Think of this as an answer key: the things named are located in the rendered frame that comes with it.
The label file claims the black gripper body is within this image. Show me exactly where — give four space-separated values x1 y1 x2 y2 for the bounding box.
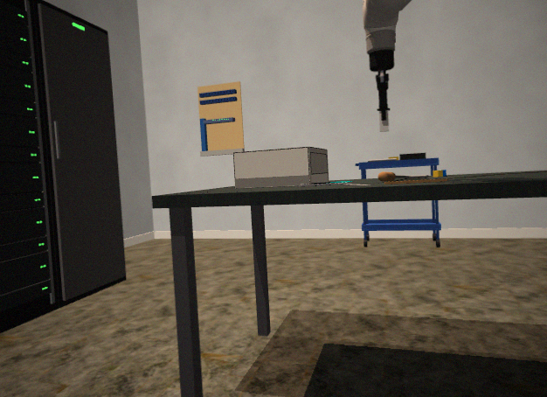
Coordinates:
369 49 394 76

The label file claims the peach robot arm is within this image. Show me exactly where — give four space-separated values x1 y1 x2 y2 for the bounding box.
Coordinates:
363 0 411 54

